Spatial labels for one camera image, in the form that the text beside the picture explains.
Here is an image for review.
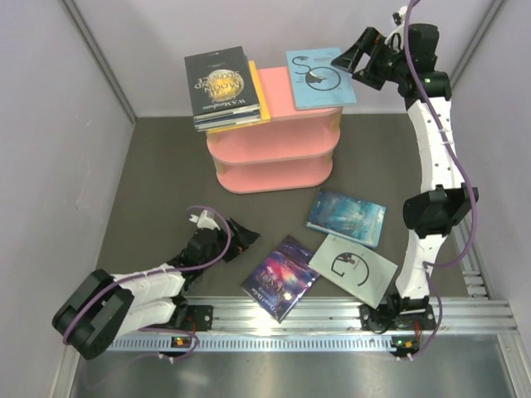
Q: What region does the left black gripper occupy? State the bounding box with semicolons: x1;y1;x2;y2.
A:
200;218;260;271

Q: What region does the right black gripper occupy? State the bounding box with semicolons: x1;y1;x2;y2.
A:
332;28;410;90

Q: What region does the black moon cover book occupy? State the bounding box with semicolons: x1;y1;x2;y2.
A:
184;46;260;121

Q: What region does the black mounting plate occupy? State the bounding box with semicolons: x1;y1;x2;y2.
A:
359;304;436;334
178;305;213;332

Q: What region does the navy blue book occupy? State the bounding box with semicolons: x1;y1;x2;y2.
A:
193;104;261;131

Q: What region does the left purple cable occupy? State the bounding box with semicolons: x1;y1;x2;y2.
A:
61;205;233;364

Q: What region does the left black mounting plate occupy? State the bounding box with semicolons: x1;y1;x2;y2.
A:
178;305;213;332

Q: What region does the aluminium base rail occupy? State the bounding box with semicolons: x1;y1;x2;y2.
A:
66;294;519;353

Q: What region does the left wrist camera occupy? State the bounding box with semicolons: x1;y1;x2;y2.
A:
188;210;220;231

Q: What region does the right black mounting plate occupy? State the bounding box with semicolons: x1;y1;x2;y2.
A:
359;304;436;334

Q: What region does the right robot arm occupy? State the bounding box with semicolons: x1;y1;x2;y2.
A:
331;23;479;333

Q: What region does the light blue cat book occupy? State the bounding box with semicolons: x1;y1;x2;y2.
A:
286;47;357;110

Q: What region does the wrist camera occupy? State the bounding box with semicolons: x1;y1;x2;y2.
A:
188;210;220;231
385;6;407;51

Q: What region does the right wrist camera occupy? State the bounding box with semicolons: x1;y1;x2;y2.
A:
385;6;407;51

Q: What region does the yellow book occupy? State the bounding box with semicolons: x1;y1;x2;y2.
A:
207;61;271;134

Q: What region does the teal ocean cover book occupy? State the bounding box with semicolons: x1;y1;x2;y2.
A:
306;188;387;249

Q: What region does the grey white book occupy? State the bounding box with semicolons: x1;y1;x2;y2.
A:
309;235;397;308

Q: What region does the pink three-tier shelf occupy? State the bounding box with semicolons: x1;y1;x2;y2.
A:
206;66;343;194

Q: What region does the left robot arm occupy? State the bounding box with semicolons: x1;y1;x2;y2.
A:
51;209;260;360

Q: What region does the purple Robinson Crusoe book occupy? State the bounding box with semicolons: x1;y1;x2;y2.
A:
241;235;319;323

